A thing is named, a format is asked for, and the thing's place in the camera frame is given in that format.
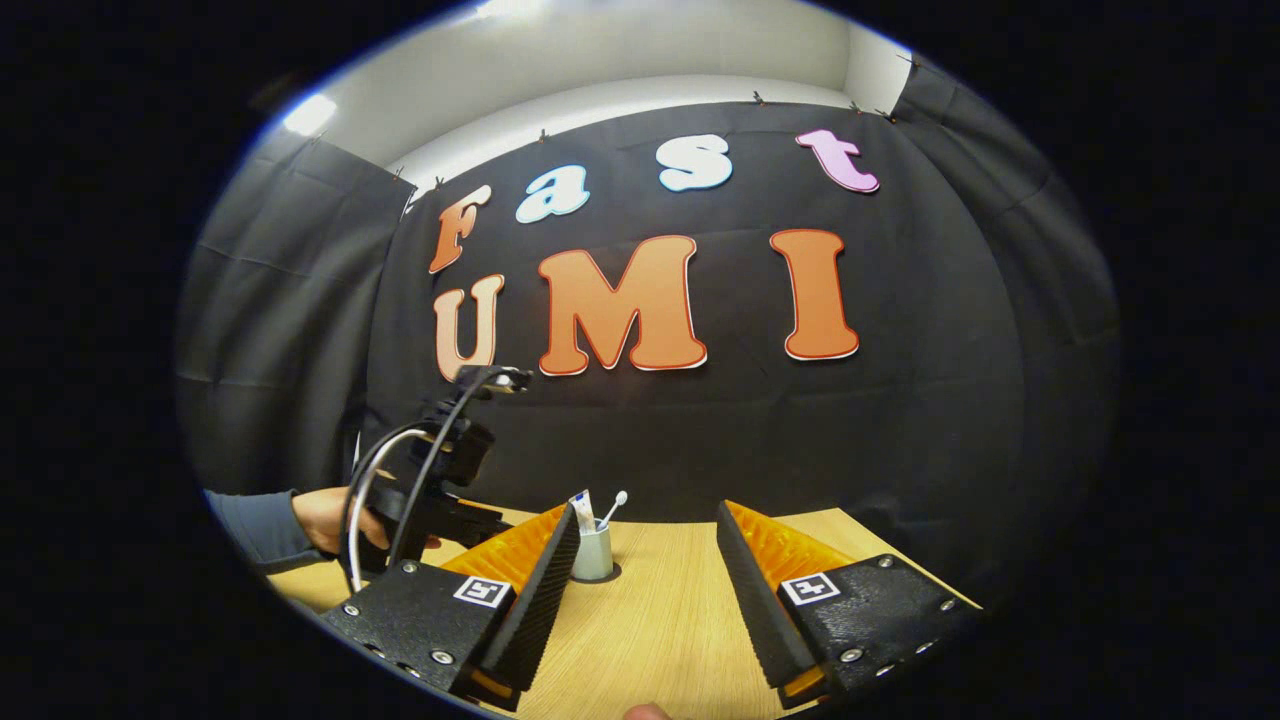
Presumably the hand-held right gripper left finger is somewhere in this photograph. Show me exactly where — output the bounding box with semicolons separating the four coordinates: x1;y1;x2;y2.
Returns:
320;500;583;713

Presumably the ceiling light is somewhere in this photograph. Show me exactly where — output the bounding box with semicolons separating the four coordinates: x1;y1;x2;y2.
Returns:
285;92;339;138

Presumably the grey cable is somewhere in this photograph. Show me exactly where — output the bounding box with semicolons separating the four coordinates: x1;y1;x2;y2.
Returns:
345;425;431;593

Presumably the black cable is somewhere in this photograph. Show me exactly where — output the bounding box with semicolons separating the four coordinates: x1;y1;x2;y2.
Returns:
385;368;501;566

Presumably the black backdrop cloth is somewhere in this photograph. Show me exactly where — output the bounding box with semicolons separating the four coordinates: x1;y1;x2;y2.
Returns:
175;50;1121;601

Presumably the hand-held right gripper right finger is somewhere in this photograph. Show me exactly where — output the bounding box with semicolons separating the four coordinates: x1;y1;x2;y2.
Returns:
716;500;986;711

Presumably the pale blue cup wooden handle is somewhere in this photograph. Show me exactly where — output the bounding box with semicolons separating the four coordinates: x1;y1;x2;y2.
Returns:
570;520;614;583

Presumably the wooden desktop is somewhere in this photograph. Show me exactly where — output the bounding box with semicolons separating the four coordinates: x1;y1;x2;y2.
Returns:
265;505;986;720

